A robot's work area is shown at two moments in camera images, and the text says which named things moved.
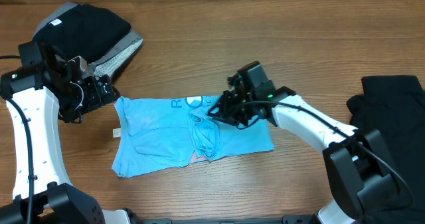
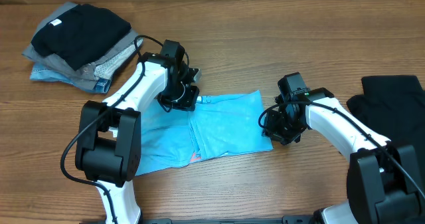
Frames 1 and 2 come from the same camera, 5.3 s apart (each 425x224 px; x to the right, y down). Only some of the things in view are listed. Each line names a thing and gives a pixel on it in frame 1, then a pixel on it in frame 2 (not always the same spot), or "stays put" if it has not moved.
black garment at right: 394,107 stays put
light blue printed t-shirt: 156,132 stays put
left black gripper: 95,97 to 187,102
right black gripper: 226,113 to 271,129
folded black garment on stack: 84,30 stays put
